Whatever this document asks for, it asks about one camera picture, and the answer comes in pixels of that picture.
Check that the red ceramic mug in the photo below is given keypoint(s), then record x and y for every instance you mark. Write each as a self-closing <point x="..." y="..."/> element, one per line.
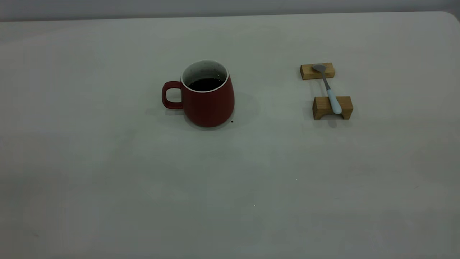
<point x="210" y="108"/>

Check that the dark coffee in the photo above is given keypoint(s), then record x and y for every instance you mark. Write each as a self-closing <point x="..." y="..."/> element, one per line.
<point x="205" y="84"/>

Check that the arched wooden block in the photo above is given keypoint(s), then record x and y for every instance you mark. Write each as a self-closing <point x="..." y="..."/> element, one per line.
<point x="321" y="106"/>

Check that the flat rectangular wooden block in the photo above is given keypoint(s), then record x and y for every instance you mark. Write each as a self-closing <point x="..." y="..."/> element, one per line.
<point x="309" y="73"/>

